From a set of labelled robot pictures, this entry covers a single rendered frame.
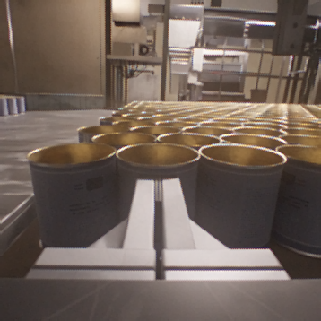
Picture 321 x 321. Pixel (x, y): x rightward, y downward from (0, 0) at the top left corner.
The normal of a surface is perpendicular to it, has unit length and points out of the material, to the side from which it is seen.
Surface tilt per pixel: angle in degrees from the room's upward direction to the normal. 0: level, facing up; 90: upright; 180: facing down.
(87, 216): 89
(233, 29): 90
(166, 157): 90
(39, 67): 90
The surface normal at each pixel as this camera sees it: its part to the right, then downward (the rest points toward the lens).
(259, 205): 0.18, 0.29
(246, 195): -0.17, 0.28
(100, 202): 0.75, 0.21
